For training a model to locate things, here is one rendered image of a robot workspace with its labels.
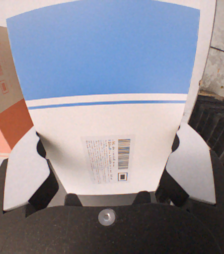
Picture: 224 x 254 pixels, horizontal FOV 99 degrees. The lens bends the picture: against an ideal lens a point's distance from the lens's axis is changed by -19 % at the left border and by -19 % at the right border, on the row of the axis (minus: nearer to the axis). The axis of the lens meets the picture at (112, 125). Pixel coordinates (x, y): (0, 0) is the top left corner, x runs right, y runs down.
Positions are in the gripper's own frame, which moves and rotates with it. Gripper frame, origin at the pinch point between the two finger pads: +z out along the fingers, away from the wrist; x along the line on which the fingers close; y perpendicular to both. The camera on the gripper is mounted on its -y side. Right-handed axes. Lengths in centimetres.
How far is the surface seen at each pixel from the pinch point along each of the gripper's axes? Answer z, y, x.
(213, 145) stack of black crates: 23, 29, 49
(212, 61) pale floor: 76, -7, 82
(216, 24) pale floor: 76, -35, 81
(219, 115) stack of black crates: 28, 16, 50
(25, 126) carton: 2.9, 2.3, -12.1
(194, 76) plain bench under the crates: 6.2, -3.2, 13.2
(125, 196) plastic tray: -2.1, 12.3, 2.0
